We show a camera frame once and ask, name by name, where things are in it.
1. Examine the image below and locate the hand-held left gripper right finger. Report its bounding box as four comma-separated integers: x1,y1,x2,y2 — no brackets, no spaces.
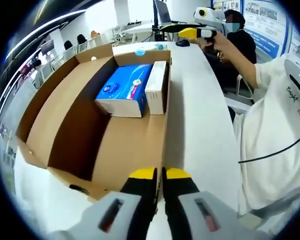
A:
161,167,268,240

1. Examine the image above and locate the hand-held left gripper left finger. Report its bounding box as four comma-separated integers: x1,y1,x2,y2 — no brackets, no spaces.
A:
52,166,159,240

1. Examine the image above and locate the long white carton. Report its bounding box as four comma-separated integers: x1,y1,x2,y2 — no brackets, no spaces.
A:
144,60,167,116

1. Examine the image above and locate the brown cardboard shoe box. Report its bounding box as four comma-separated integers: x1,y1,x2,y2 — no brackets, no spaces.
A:
15,43,172,203

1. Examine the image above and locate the blue tissue pack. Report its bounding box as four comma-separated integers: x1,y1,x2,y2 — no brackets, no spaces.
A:
94,63,154,119

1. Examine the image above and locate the person's right hand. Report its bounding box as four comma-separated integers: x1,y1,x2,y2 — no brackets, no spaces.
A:
204,33,229,55

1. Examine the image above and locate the black computer mouse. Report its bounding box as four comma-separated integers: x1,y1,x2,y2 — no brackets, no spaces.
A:
175,39,191,48

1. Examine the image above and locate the tilted monitor on stand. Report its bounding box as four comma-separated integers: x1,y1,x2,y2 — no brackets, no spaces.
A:
153,0,172,26

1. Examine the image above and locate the white meeting table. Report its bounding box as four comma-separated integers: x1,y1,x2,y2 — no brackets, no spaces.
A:
124,21,157,42

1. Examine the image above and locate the grey white chair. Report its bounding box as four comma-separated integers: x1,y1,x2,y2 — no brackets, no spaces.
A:
224,74,256,113

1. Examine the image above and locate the white chest-worn device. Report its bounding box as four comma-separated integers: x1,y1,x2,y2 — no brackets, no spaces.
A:
283,58,300,108

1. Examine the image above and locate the blue white wall poster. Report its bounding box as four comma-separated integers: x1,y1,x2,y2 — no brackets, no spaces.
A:
211,0,290,60

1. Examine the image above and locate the thin black cable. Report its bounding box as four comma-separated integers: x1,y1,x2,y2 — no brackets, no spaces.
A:
238,127,300,165

